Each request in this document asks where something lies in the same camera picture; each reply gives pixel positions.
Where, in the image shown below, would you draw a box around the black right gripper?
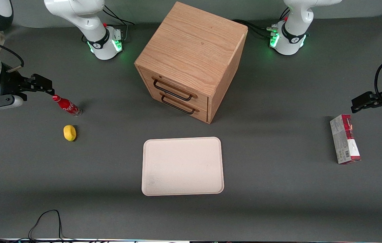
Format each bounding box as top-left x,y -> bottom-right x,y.
0,70 -> 55,102

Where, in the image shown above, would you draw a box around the red coke bottle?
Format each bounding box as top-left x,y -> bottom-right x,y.
52,95 -> 82,117

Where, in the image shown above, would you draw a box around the beige rectangular tray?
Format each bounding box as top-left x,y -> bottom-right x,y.
141,137 -> 225,196

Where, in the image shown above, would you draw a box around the grey and red carton box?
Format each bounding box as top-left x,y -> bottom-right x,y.
330,114 -> 361,165

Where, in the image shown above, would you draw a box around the yellow lemon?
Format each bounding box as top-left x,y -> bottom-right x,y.
63,125 -> 77,141

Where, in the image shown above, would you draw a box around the wooden drawer cabinet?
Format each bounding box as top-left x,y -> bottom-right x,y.
134,1 -> 248,124

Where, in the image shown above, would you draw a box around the black right arm base cables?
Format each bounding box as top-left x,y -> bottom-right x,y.
82,5 -> 135,43

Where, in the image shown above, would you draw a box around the black arm base cables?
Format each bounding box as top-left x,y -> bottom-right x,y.
82,5 -> 135,43
233,7 -> 291,39

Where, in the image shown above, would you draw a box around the long black drawer handle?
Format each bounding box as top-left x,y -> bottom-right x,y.
152,77 -> 198,101

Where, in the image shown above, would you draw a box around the black left arm base cables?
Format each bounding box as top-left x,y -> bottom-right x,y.
233,7 -> 291,39

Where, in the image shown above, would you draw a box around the black cable at table edge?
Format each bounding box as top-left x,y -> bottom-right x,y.
28,210 -> 77,242

